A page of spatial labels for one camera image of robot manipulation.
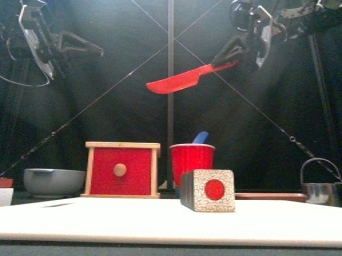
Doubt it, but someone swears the red plastic toy knife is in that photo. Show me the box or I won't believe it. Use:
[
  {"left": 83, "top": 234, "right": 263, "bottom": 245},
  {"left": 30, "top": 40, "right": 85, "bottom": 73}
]
[{"left": 145, "top": 60, "right": 240, "bottom": 96}]

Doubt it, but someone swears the toy sushi roll block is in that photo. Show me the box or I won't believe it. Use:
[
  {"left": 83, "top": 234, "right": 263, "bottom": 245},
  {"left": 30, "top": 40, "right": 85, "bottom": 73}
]
[{"left": 179, "top": 168, "right": 236, "bottom": 213}]

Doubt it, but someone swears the blue plastic utensil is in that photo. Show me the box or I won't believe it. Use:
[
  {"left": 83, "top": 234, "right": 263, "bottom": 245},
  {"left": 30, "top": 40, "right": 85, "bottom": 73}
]
[{"left": 191, "top": 130, "right": 211, "bottom": 145}]

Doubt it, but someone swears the red plastic cup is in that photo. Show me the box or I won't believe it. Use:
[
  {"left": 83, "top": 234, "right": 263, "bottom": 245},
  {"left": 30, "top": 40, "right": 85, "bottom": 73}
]
[{"left": 168, "top": 143, "right": 216, "bottom": 198}]

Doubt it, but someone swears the wooden box with red drawer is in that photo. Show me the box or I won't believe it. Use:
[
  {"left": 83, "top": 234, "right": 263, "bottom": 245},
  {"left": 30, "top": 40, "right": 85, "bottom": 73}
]
[{"left": 80, "top": 141, "right": 163, "bottom": 200}]

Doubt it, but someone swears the grey bowl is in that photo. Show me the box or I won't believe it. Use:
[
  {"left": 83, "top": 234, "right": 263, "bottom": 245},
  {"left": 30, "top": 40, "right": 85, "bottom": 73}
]
[{"left": 22, "top": 167, "right": 87, "bottom": 200}]

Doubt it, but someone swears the pink plastic tray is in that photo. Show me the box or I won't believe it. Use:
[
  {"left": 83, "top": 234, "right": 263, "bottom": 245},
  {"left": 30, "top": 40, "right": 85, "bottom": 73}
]
[{"left": 234, "top": 192, "right": 308, "bottom": 203}]

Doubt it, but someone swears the white cutting board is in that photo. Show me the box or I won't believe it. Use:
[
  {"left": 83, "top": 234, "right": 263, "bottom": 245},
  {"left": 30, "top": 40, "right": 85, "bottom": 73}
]
[{"left": 0, "top": 196, "right": 342, "bottom": 250}]

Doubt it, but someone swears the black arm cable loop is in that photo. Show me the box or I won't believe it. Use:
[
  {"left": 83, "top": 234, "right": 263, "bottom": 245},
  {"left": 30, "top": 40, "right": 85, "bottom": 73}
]
[{"left": 0, "top": 49, "right": 52, "bottom": 89}]

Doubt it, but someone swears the diagonal steel brace cable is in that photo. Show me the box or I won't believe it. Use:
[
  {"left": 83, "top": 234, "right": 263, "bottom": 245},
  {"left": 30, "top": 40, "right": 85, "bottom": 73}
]
[
  {"left": 0, "top": 0, "right": 224, "bottom": 177},
  {"left": 128, "top": 0, "right": 342, "bottom": 183}
]

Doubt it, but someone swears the vertical metal frame pole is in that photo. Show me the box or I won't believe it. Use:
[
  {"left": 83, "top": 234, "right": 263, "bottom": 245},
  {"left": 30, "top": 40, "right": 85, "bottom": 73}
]
[{"left": 165, "top": 0, "right": 176, "bottom": 192}]

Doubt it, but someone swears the metal pot with handle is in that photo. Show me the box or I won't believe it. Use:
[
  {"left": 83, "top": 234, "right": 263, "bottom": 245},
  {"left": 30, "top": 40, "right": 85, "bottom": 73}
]
[{"left": 298, "top": 157, "right": 342, "bottom": 208}]

